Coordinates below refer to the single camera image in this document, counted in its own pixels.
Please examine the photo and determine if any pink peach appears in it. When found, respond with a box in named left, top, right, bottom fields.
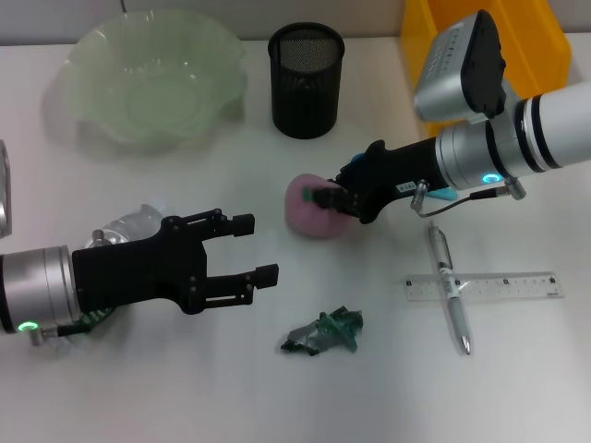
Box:
left=284, top=173, right=352, bottom=240

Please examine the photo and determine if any clear water bottle green label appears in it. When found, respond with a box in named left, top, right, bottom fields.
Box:
left=45, top=193, right=170, bottom=357

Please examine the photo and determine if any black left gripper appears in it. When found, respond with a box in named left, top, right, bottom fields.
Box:
left=71, top=208, right=281, bottom=315

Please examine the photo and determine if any transparent plastic ruler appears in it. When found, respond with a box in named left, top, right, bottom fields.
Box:
left=404, top=271, right=565, bottom=302

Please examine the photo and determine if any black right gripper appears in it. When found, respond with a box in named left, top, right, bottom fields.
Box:
left=316, top=138, right=444, bottom=225

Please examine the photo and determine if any silver ballpoint pen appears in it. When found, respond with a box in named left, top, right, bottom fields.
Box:
left=427, top=221, right=475, bottom=355

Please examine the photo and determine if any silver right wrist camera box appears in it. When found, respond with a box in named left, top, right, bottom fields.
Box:
left=414, top=9, right=513, bottom=126

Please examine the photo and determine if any small dark object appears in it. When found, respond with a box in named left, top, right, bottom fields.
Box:
left=280, top=309, right=365, bottom=357

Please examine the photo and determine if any left gripper cable with connector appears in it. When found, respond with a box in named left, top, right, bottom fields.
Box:
left=27, top=322, right=91, bottom=347

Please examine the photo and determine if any green glass fruit bowl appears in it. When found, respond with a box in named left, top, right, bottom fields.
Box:
left=62, top=11, right=248, bottom=156

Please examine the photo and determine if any black mesh pen cup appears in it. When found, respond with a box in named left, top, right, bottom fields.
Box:
left=267, top=23, right=346, bottom=139

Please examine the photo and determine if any yellow plastic bin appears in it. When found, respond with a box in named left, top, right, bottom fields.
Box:
left=399, top=0, right=573, bottom=139

